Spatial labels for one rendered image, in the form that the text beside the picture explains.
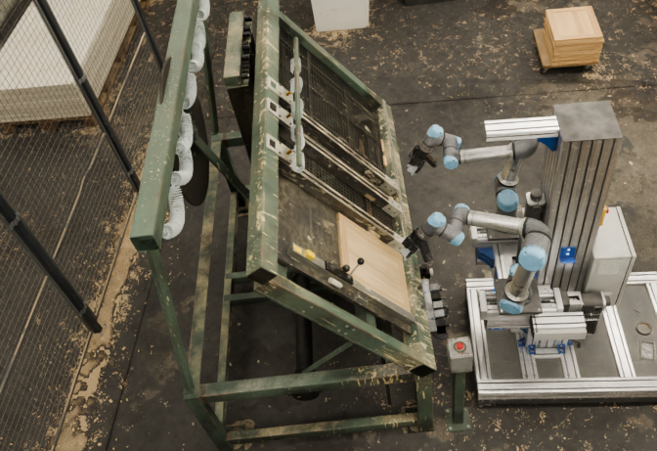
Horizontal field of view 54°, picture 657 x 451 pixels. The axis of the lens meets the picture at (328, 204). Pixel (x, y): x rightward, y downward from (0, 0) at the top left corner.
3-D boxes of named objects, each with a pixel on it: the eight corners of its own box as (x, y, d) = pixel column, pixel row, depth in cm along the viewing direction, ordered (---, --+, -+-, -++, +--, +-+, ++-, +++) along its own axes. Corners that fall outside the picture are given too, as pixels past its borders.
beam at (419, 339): (420, 378, 353) (437, 371, 348) (407, 371, 346) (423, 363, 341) (379, 114, 500) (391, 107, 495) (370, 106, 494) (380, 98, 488)
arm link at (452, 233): (469, 226, 312) (450, 214, 311) (462, 244, 305) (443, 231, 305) (461, 233, 318) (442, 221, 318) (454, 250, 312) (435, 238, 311)
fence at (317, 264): (410, 326, 360) (416, 323, 358) (286, 253, 307) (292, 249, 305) (409, 318, 364) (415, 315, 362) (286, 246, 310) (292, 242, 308)
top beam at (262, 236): (262, 286, 281) (278, 276, 277) (244, 277, 276) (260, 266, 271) (269, 10, 429) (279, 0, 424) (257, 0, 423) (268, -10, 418)
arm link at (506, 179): (493, 202, 375) (517, 133, 334) (491, 184, 385) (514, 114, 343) (513, 204, 375) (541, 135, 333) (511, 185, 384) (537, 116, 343)
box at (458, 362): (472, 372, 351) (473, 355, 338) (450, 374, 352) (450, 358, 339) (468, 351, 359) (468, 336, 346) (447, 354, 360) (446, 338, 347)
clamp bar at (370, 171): (390, 198, 424) (419, 179, 412) (254, 97, 357) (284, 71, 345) (388, 187, 431) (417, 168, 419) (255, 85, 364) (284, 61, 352)
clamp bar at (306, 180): (399, 255, 392) (431, 238, 381) (252, 157, 325) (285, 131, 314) (397, 243, 399) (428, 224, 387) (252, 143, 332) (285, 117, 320)
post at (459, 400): (463, 424, 409) (465, 367, 353) (454, 425, 409) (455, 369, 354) (461, 414, 413) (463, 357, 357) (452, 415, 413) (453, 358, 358)
